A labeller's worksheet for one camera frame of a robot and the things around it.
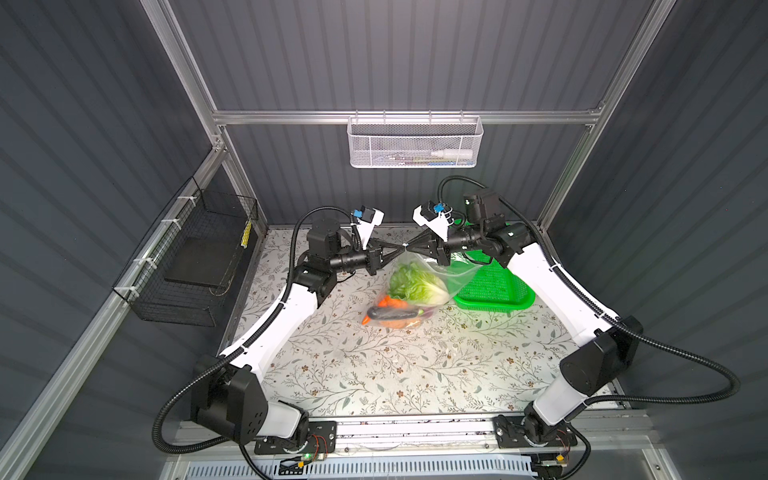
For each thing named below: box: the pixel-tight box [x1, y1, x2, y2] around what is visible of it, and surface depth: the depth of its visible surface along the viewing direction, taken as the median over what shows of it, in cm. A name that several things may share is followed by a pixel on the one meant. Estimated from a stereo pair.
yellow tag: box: [240, 220, 252, 249], surface depth 84 cm
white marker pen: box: [430, 149, 473, 160], surface depth 93 cm
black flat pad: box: [164, 236, 239, 288], surface depth 74 cm
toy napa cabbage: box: [389, 262, 450, 306], surface depth 80 cm
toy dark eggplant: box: [366, 306, 425, 320], surface depth 86 cm
